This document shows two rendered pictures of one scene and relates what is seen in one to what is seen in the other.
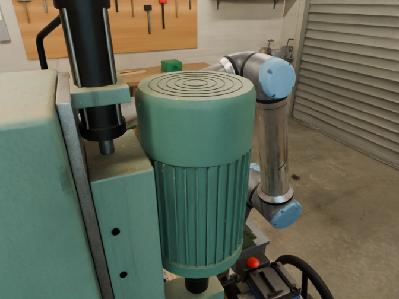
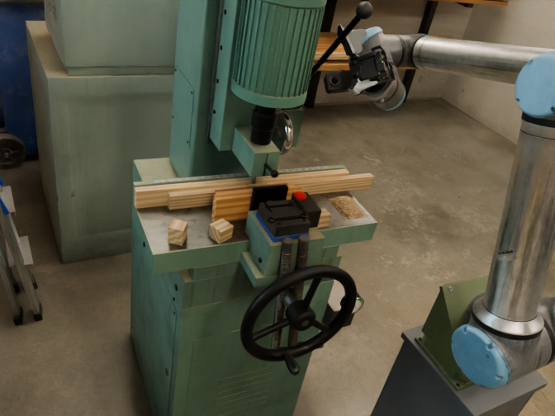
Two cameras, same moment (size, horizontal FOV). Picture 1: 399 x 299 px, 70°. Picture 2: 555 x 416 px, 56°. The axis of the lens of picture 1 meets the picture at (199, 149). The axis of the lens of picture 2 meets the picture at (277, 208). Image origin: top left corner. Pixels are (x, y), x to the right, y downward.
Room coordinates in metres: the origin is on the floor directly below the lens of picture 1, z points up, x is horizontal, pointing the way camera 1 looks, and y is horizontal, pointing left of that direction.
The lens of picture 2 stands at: (0.32, -1.14, 1.65)
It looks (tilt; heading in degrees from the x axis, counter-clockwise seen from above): 34 degrees down; 82
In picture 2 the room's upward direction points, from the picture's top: 12 degrees clockwise
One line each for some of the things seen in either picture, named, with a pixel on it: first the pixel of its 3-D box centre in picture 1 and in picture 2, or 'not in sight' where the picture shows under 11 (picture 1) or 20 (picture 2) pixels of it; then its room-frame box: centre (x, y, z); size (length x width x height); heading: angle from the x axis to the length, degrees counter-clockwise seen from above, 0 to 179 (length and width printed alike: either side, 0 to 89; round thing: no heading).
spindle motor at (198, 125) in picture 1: (196, 173); (279, 26); (0.41, 0.01, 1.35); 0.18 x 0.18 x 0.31
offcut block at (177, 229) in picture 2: not in sight; (177, 232); (0.24, -0.20, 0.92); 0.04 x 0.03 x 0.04; 80
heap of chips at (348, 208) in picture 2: not in sight; (348, 205); (0.68, 0.02, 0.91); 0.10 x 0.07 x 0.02; 113
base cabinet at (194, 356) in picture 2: not in sight; (214, 312); (0.36, 0.12, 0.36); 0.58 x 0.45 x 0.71; 113
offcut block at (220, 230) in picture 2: not in sight; (220, 230); (0.34, -0.17, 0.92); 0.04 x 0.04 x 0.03; 47
